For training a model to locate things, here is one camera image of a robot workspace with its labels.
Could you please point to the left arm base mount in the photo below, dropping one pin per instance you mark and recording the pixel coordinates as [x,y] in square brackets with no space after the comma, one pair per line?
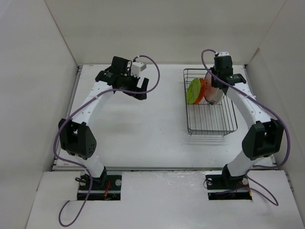
[107,190]

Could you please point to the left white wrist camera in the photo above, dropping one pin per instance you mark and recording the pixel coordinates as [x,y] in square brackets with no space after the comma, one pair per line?
[137,68]

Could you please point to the white plate green rim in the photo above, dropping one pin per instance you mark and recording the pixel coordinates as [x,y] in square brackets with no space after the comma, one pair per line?
[218,96]

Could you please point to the orange plate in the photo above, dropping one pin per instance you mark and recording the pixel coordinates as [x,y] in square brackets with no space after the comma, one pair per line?
[202,91]

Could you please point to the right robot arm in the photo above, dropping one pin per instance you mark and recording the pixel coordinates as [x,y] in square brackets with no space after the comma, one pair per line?
[264,135]

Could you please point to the white plate sunburst pattern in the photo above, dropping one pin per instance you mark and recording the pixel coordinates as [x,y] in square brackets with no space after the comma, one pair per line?
[208,80]

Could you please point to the grey wire dish rack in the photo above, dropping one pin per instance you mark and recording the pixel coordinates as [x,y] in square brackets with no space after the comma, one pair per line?
[204,118]

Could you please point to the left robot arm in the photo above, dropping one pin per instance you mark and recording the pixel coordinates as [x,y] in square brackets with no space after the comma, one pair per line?
[76,138]

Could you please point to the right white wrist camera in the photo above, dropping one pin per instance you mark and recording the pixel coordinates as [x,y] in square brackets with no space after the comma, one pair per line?
[221,54]

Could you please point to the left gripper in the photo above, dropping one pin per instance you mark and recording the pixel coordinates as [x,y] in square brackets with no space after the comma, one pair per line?
[136,79]

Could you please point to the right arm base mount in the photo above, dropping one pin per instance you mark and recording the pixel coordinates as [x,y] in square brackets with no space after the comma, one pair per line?
[221,189]

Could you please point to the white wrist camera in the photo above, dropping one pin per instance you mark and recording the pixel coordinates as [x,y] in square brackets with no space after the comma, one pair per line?
[137,68]
[221,54]

